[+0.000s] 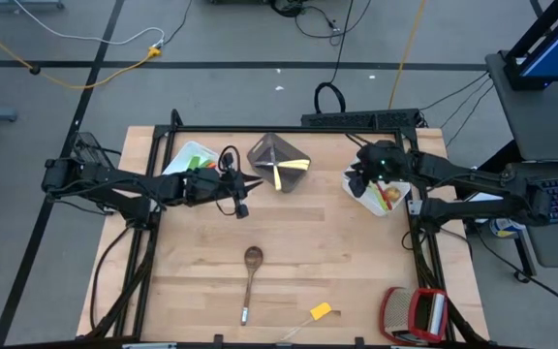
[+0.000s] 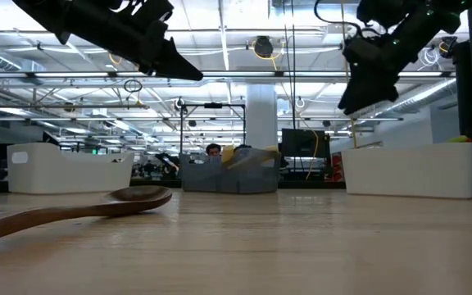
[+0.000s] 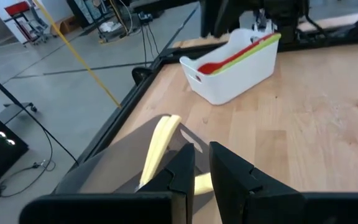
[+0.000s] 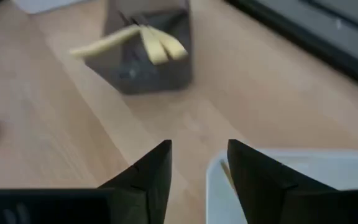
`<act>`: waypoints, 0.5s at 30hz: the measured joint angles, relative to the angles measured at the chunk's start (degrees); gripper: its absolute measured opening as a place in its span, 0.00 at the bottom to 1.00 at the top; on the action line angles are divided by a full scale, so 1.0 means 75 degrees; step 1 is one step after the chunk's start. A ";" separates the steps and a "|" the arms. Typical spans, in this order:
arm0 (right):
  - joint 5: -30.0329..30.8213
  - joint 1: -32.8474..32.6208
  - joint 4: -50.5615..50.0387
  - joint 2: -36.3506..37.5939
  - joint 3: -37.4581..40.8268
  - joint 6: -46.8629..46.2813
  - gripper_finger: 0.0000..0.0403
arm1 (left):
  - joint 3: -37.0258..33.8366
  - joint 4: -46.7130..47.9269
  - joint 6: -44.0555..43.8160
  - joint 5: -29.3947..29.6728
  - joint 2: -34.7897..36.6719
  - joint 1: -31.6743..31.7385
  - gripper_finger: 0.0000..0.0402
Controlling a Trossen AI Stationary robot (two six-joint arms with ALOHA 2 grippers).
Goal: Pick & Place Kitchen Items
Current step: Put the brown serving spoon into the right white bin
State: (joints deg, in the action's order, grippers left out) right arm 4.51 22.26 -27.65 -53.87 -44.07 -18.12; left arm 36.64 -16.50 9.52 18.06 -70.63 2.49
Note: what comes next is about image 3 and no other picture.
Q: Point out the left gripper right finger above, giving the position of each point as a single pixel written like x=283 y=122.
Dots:
x=244 y=193

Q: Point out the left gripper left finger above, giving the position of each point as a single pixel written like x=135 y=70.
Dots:
x=182 y=180

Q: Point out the yellow sponge block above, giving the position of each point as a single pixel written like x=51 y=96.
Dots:
x=153 y=146

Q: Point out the grey plastic bin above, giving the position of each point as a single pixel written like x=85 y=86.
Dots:
x=120 y=161

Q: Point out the red silicone spoon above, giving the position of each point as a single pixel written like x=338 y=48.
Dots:
x=210 y=67

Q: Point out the green silicone spoon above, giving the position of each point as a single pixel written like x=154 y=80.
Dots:
x=277 y=37

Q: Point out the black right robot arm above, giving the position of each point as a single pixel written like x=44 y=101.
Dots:
x=287 y=18

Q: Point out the white plastic bin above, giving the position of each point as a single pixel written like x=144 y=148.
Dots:
x=235 y=81

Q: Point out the black power strip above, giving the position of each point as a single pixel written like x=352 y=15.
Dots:
x=145 y=17

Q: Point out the white crumpled cloth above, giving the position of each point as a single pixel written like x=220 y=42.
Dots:
x=107 y=27

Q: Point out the red tool cart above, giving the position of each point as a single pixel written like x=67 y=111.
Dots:
x=17 y=7

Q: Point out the black aluminium table frame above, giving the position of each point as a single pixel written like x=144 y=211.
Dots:
x=132 y=102

